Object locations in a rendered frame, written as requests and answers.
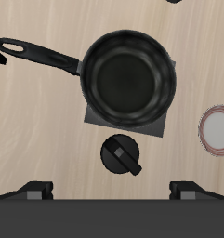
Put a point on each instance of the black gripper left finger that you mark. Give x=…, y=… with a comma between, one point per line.
x=39, y=189

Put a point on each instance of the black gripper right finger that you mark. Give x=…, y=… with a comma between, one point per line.
x=184, y=189

